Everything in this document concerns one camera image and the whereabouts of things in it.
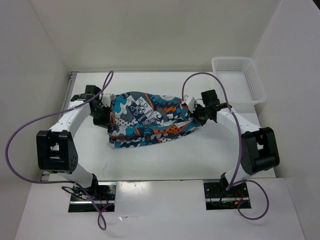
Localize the white plastic basket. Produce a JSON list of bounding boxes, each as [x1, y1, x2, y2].
[[211, 56, 267, 105]]

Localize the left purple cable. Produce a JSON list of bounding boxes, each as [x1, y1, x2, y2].
[[4, 70, 115, 231]]

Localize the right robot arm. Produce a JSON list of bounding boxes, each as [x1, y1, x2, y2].
[[192, 90, 280, 197]]

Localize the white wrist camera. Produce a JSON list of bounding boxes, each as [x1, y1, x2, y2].
[[182, 94, 196, 113], [99, 93, 116, 108]]

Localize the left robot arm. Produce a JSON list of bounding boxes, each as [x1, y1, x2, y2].
[[36, 85, 111, 200]]

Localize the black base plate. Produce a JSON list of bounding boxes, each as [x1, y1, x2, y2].
[[203, 179, 252, 211], [61, 181, 117, 213]]

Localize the colourful patterned shorts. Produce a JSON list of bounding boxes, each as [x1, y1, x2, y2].
[[107, 91, 201, 148]]

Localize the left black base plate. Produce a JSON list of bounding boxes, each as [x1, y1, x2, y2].
[[61, 181, 117, 213]]

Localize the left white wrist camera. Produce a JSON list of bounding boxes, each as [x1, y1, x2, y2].
[[99, 93, 116, 108]]

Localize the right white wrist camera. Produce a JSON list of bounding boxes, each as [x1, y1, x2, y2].
[[182, 94, 196, 113]]

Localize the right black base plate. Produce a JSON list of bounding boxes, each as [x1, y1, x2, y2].
[[203, 179, 252, 211]]

